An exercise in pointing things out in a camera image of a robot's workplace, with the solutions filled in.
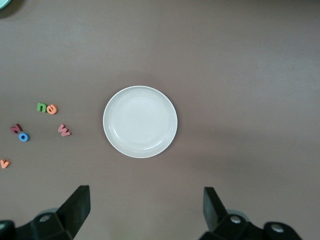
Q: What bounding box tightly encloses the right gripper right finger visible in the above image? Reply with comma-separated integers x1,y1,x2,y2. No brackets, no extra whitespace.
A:
199,186,303,240

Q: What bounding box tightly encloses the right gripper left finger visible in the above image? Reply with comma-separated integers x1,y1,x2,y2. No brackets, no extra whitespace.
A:
14,185,91,240

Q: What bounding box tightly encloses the pink foam letter w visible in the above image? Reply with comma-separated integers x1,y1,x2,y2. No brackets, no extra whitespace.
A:
57,123,72,137

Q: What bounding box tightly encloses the orange foam letter e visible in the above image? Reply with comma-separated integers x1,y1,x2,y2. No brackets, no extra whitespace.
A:
46,103,59,115

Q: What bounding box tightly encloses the maroon foam letter z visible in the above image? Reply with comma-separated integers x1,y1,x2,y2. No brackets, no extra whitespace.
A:
9,123,23,135

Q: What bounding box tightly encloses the beige round plate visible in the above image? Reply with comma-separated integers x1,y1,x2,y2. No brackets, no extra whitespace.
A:
102,85,179,159

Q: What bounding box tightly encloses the brown table cover sheet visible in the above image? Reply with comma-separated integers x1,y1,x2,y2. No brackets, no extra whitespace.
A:
0,0,320,240

